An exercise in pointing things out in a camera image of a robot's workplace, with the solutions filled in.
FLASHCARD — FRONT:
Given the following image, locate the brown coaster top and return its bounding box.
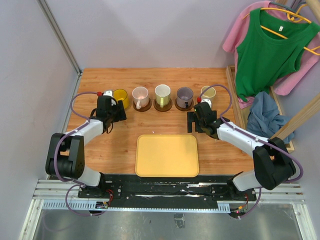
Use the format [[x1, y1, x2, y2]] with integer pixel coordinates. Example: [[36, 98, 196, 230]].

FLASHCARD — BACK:
[[174, 99, 194, 112]]

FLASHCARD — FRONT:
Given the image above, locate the brown coaster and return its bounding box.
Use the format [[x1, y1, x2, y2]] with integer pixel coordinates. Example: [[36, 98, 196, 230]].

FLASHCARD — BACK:
[[174, 99, 194, 112], [132, 98, 152, 112], [153, 99, 173, 112]]

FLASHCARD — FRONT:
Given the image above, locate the yellow cup black handle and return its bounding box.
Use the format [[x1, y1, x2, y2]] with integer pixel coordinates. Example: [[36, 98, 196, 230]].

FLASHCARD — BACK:
[[113, 89, 130, 110]]

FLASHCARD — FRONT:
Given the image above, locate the purple cup black handle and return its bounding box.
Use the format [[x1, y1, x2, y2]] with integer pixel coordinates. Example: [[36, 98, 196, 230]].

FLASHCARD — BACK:
[[176, 87, 194, 109]]

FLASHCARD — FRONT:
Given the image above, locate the brown coaster bottom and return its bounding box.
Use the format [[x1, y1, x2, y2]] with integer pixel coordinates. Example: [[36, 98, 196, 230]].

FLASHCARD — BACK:
[[153, 99, 173, 112]]

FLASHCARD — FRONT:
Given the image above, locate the pink translucent cup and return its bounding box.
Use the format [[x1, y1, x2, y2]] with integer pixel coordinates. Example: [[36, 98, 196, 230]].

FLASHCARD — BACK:
[[132, 86, 149, 110]]

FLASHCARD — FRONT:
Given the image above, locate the cream cup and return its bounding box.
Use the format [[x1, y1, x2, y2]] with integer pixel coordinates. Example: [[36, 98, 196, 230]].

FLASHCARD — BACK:
[[200, 85, 217, 103]]

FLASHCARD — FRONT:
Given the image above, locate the white cup green handle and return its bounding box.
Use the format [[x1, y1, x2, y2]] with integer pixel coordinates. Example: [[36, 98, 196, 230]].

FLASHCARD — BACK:
[[155, 84, 171, 108]]

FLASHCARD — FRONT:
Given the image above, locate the woven rattan coaster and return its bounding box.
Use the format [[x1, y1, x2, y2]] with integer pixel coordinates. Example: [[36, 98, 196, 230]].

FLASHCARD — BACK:
[[124, 103, 132, 112]]

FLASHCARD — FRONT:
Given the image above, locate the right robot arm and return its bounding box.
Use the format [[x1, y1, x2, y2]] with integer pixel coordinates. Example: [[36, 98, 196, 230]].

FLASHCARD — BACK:
[[187, 102, 296, 200]]

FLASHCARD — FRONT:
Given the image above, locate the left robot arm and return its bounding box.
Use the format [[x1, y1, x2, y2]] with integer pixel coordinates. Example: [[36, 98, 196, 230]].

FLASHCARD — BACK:
[[45, 95, 127, 198]]

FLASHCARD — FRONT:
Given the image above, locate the yellow plastic tray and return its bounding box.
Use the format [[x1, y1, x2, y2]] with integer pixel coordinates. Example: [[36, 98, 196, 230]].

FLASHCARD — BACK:
[[135, 134, 200, 178]]

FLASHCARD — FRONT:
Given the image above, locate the blue crumpled cloth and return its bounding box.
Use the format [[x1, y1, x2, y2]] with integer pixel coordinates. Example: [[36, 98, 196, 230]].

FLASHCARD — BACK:
[[246, 91, 291, 139]]

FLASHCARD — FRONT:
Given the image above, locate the green tank top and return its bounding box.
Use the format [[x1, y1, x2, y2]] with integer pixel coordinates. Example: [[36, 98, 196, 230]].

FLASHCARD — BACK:
[[235, 8, 320, 102]]

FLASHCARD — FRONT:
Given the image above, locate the pink t-shirt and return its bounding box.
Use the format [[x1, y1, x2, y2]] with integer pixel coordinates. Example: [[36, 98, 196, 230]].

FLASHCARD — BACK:
[[222, 1, 320, 109]]

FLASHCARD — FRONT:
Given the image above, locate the yellow clothes hanger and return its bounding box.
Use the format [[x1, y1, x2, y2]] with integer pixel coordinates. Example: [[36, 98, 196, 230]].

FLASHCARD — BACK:
[[243, 2, 320, 56]]

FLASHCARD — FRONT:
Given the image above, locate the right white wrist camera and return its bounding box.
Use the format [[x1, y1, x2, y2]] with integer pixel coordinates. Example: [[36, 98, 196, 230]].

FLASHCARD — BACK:
[[201, 98, 212, 108]]

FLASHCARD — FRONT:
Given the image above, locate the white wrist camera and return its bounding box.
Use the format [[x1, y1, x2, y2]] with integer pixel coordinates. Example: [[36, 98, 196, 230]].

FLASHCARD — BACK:
[[201, 98, 212, 108], [103, 90, 117, 106]]

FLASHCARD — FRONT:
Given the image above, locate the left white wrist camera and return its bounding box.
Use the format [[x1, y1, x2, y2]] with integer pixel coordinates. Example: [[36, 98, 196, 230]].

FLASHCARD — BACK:
[[103, 90, 117, 106]]

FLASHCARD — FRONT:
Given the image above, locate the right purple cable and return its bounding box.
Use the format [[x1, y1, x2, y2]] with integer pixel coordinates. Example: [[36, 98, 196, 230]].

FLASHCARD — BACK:
[[196, 84, 305, 220]]

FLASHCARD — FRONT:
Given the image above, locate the purple cable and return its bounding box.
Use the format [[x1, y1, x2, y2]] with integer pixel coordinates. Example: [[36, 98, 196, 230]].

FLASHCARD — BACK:
[[196, 84, 305, 220], [53, 91, 105, 217]]

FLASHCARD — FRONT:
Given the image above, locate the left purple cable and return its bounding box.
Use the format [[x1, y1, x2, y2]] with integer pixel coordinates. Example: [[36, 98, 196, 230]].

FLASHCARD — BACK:
[[53, 91, 105, 217]]

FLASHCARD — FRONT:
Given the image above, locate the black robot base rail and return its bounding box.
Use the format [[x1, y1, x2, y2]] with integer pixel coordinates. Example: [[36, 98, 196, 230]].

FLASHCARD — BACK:
[[49, 173, 260, 213]]

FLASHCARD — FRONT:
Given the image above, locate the wooden clothes rack frame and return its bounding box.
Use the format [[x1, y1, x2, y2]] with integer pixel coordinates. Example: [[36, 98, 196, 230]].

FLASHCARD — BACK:
[[222, 0, 320, 139]]

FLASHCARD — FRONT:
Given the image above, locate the aluminium corner post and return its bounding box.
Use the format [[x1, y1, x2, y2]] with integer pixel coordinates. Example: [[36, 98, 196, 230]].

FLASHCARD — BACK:
[[36, 0, 83, 76]]

